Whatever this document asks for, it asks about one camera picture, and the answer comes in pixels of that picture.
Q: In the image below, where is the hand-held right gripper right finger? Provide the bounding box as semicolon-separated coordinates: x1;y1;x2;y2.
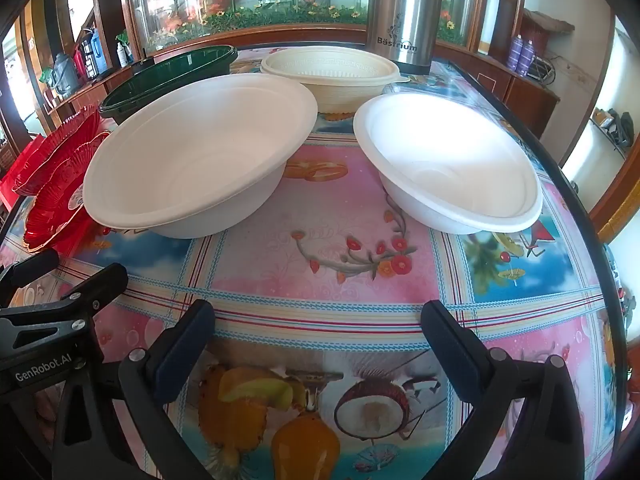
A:
421;300;586;480

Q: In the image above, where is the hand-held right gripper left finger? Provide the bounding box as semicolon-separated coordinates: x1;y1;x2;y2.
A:
52;299;217;480

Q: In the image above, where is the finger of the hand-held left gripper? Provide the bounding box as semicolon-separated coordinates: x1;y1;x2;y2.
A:
0;249;61;295
0;262;129;346

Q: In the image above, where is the red glass plate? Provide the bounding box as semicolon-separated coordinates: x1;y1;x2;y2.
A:
10;105;105;196
22;131;113;254

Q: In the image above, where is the white paper bowl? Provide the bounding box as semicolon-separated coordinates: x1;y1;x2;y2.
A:
353;92;544;235
82;74;319;239

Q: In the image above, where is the dark green plastic bowl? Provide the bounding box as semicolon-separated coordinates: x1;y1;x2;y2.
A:
98;44;238;126

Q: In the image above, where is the cream plastic bowl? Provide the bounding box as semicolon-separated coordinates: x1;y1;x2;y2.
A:
260;46;408;113

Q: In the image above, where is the wooden sideboard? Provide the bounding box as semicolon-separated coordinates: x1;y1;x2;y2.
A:
42;65;133;133

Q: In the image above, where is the black thermos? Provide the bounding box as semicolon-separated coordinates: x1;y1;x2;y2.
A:
80;40;99;79

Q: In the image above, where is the blue thermos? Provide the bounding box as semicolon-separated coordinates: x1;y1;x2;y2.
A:
90;30;110;74

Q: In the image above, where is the wooden side cabinet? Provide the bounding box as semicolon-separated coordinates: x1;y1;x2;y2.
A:
435;42;561;137

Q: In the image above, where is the purple spray can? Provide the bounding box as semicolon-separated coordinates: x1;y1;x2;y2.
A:
506;35;524;74
519;38;536;77

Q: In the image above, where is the stainless steel thermos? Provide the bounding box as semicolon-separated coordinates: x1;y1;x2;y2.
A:
366;0;446;77

